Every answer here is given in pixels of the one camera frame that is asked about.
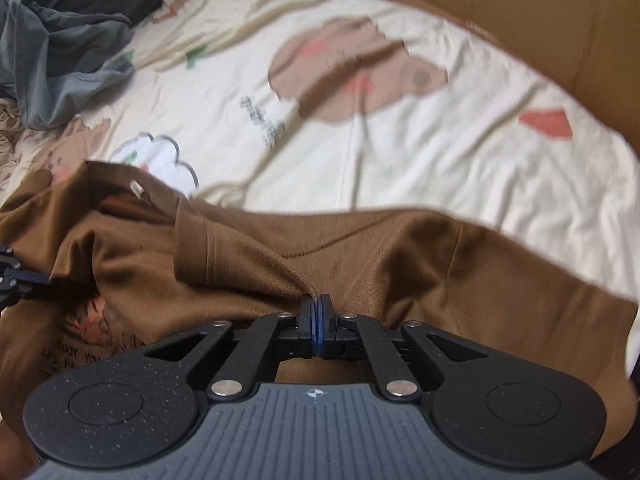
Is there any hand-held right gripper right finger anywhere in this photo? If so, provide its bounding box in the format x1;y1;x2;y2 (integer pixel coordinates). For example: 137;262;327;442
316;294;488;403

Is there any grey crumpled garment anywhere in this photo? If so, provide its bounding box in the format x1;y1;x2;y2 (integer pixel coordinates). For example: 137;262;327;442
0;0;136;131

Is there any brown printed t-shirt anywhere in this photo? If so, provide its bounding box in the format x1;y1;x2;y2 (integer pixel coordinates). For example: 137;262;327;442
0;160;640;466

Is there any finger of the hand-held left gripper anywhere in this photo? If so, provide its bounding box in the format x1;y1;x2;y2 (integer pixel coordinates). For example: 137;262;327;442
0;246;51;310

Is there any beige crumpled cloth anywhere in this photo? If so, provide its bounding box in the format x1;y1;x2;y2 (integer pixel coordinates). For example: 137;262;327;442
0;97;31;181

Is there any cream bear print blanket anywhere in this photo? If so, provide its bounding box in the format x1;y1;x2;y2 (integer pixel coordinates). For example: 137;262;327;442
0;0;640;303

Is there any flat brown cardboard sheet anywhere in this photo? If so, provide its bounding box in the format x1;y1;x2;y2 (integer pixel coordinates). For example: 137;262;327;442
345;0;640;151

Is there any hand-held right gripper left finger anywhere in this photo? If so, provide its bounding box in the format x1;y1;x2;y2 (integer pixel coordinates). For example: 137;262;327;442
142;296;315;401

